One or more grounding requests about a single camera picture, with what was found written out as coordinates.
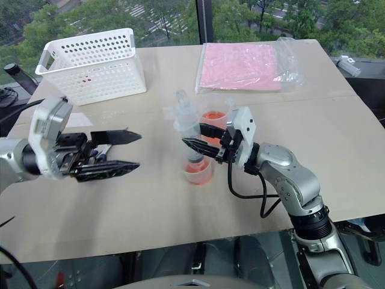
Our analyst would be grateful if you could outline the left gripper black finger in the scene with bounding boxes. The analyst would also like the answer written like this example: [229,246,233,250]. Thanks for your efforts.
[90,129,143,146]
[70,160,141,183]

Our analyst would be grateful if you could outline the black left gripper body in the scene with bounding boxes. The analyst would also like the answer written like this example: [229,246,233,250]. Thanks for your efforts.
[49,131,94,179]

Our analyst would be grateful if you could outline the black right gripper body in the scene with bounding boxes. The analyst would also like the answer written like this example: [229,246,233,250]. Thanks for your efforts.
[215,125,245,165]

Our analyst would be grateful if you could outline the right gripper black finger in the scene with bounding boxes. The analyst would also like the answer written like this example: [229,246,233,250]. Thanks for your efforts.
[181,137,220,158]
[198,121,227,140]

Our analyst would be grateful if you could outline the clear plastic syringe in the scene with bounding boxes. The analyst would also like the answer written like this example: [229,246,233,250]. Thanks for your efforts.
[162,89,212,165]

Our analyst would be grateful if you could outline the clear cup with red liquid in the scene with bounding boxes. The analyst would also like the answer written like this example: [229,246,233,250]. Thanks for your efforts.
[198,99,235,146]
[179,156,215,187]

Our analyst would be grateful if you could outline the blue and white small pack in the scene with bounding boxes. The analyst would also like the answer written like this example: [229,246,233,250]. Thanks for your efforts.
[88,143,113,162]

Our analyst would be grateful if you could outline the white perforated plastic basket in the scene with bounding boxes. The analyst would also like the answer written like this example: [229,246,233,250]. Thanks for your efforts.
[34,27,148,107]

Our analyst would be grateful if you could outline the pink paper sheets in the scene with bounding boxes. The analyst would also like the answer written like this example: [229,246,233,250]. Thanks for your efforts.
[199,42,283,92]

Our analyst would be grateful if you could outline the black cylinder device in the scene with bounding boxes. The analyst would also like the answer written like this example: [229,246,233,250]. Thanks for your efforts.
[2,62,39,95]

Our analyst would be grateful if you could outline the clear plastic bag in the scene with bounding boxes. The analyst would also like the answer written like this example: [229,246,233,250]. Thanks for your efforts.
[194,36,306,96]

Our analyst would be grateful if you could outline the black side table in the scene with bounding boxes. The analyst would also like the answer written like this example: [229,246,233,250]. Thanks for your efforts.
[343,76,385,129]

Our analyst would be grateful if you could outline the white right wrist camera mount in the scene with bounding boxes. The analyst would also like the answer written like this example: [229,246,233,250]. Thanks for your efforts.
[225,106,259,168]

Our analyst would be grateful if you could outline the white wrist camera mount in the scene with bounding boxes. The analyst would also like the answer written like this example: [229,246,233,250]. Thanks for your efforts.
[28,96,75,181]
[225,106,259,168]

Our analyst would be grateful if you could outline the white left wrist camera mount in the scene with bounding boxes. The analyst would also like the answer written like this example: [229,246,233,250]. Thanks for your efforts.
[28,96,75,181]

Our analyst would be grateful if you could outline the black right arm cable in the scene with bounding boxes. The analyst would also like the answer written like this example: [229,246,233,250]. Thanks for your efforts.
[226,156,279,219]

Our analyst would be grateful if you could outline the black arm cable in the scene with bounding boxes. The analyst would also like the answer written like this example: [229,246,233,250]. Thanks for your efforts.
[226,156,279,219]
[0,244,31,289]

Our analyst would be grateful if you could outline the dark window frame post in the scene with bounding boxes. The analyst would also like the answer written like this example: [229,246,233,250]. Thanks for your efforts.
[195,0,215,46]

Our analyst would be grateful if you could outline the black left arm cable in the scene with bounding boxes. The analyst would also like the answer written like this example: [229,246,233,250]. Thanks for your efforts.
[0,244,31,289]

